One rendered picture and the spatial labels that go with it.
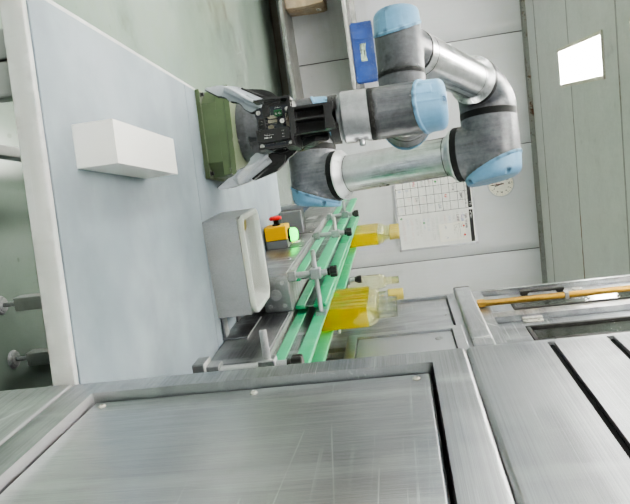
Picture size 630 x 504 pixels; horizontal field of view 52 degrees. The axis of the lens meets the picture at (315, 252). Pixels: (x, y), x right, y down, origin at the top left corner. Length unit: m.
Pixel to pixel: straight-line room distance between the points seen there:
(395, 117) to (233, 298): 0.69
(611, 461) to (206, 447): 0.35
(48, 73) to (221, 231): 0.62
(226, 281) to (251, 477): 0.92
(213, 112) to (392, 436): 1.07
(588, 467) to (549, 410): 0.10
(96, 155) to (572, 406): 0.68
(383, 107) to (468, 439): 0.51
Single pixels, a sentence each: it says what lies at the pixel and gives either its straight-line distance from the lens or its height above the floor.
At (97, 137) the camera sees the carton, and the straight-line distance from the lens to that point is 0.96.
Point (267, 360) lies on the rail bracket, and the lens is 1.01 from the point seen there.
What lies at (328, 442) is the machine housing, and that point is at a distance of 0.62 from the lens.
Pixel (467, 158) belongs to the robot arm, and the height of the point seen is 1.33.
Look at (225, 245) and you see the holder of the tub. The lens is 1.45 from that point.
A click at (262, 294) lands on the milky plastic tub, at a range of 1.60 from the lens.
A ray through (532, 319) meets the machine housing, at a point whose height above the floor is 1.54.
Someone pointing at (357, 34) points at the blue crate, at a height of 0.95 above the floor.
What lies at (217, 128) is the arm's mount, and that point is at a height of 0.79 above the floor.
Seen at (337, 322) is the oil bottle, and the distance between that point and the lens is 1.73.
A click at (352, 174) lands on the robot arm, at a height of 1.09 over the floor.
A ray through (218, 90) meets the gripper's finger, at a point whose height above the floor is 0.94.
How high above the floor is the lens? 1.19
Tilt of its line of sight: 8 degrees down
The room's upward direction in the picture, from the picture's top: 83 degrees clockwise
